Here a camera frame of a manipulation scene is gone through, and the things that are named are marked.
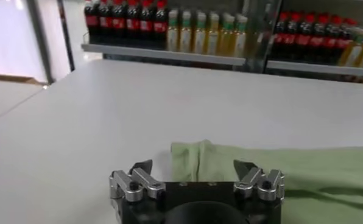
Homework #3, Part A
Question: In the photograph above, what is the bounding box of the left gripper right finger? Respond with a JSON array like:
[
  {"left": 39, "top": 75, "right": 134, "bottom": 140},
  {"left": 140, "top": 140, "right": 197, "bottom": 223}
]
[{"left": 233, "top": 159, "right": 286, "bottom": 202}]

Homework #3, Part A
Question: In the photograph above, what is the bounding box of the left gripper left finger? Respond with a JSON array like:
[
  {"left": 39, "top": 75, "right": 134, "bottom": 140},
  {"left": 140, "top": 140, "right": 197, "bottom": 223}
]
[{"left": 108, "top": 159, "right": 166, "bottom": 203}]

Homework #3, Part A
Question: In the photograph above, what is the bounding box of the light green t-shirt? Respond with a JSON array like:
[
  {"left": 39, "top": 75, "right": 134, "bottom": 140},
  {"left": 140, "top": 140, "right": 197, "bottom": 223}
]
[{"left": 171, "top": 139, "right": 363, "bottom": 224}]

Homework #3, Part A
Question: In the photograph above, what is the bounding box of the grey metal shelf unit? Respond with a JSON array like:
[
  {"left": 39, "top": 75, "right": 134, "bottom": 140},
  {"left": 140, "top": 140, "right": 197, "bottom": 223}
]
[
  {"left": 265, "top": 0, "right": 363, "bottom": 83},
  {"left": 80, "top": 0, "right": 280, "bottom": 74}
]

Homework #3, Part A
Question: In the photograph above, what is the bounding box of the brown cardboard box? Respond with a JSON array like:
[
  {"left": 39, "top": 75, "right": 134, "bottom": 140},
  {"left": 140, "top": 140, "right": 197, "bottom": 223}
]
[{"left": 0, "top": 74, "right": 47, "bottom": 86}]

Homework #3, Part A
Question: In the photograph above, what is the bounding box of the black slanted post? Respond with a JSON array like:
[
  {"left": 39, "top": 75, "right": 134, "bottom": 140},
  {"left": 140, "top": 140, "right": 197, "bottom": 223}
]
[{"left": 57, "top": 0, "right": 76, "bottom": 71}]

